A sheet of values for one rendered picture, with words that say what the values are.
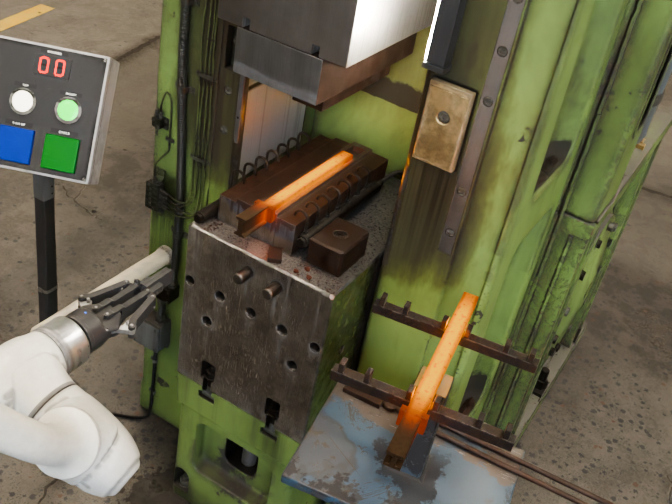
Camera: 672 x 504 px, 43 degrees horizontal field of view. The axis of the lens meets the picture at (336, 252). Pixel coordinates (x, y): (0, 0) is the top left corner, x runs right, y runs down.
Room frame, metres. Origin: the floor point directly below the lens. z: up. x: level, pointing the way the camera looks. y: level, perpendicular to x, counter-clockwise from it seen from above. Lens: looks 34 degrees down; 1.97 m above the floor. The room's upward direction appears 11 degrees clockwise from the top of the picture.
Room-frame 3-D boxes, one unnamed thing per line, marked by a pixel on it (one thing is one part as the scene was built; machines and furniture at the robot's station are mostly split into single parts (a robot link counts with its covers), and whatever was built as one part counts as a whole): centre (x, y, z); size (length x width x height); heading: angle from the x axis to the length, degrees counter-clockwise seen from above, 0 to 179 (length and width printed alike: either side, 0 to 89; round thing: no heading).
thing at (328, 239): (1.53, 0.00, 0.95); 0.12 x 0.08 x 0.06; 155
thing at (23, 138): (1.58, 0.73, 1.01); 0.07 x 0.05 x 0.07; 90
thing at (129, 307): (1.13, 0.34, 1.00); 0.11 x 0.01 x 0.04; 154
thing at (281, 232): (1.74, 0.10, 0.96); 0.42 x 0.20 x 0.09; 155
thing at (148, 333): (1.81, 0.46, 0.36); 0.09 x 0.07 x 0.12; 65
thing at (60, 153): (1.58, 0.63, 1.01); 0.07 x 0.05 x 0.07; 90
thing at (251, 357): (1.72, 0.04, 0.69); 0.56 x 0.38 x 0.45; 155
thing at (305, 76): (1.74, 0.10, 1.32); 0.42 x 0.20 x 0.10; 155
